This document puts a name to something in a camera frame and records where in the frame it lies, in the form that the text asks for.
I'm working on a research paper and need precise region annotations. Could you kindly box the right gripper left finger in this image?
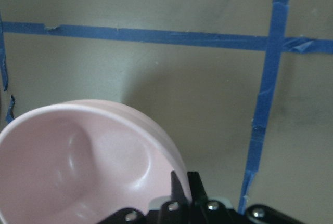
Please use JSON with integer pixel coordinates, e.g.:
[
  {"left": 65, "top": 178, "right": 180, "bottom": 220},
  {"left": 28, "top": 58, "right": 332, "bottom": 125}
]
[{"left": 99, "top": 171, "right": 190, "bottom": 224}]

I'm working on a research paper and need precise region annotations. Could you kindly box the pink bowl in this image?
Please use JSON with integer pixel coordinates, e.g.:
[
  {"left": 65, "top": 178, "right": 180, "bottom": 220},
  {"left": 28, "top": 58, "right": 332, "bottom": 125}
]
[{"left": 1, "top": 100, "right": 191, "bottom": 223}]

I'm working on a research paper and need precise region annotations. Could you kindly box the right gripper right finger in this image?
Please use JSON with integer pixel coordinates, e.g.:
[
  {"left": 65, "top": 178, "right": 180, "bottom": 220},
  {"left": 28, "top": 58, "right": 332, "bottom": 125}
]
[{"left": 187, "top": 171, "right": 310, "bottom": 224}]

